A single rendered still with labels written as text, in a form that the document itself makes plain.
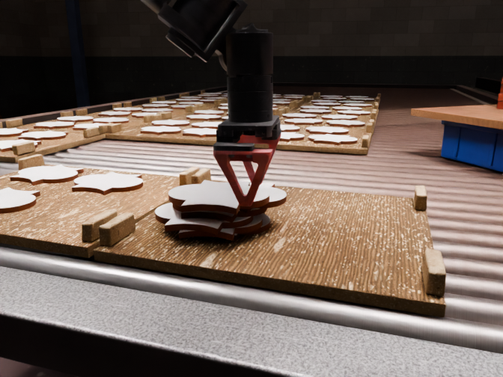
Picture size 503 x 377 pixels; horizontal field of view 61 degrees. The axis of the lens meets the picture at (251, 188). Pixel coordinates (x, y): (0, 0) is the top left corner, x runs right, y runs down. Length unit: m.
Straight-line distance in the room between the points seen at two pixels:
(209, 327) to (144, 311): 0.08
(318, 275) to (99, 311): 0.24
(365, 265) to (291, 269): 0.09
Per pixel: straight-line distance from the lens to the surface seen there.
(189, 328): 0.44
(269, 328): 0.43
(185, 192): 0.58
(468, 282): 0.56
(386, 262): 0.53
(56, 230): 0.66
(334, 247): 0.55
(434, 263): 0.48
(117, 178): 0.86
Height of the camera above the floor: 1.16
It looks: 17 degrees down
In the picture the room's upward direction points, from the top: straight up
